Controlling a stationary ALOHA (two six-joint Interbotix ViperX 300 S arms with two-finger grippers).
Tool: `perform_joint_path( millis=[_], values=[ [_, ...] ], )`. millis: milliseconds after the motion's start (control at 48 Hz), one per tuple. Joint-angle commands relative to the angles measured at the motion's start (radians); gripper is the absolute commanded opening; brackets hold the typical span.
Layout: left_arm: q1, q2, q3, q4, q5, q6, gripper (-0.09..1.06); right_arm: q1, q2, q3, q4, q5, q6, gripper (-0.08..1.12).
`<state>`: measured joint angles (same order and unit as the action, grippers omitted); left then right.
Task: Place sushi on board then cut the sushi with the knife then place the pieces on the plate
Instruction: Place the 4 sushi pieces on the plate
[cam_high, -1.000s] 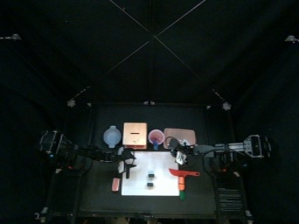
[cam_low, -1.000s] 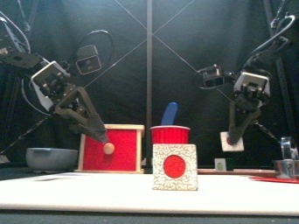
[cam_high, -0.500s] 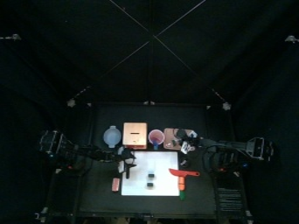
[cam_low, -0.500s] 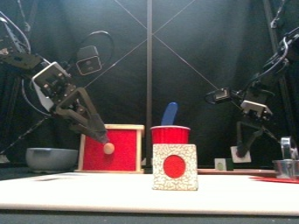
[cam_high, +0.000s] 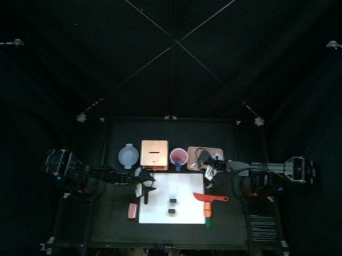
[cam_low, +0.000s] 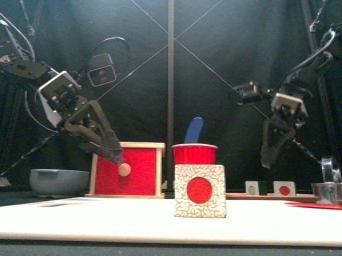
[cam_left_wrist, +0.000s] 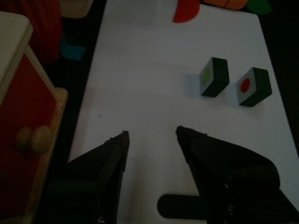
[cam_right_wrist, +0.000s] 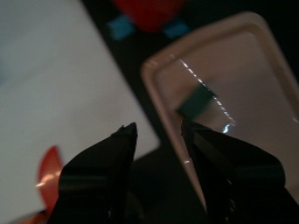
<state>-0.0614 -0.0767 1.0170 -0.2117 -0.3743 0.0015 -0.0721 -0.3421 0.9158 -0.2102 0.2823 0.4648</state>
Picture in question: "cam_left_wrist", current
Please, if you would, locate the white cutting board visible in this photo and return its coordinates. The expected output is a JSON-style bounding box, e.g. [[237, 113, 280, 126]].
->
[[68, 0, 299, 224]]

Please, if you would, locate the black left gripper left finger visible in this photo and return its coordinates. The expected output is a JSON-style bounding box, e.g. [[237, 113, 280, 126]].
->
[[45, 129, 130, 224]]

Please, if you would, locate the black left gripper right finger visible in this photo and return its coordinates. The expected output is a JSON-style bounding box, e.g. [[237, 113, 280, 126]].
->
[[156, 125, 299, 224]]

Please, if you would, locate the wooden box red drawer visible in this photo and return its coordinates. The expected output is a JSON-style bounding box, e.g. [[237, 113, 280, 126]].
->
[[0, 10, 70, 224]]

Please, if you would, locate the toy sushi red centre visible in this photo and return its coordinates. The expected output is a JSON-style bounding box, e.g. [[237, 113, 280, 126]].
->
[[235, 66, 273, 108]]

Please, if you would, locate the orange toy carrot green top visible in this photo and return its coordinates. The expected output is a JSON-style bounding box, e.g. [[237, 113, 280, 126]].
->
[[201, 0, 273, 16]]

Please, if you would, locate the red toy knife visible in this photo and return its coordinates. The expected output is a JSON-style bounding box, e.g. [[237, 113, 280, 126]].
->
[[172, 0, 201, 24]]

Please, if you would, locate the toy sushi green centre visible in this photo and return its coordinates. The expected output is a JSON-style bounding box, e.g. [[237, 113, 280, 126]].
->
[[200, 56, 231, 98]]

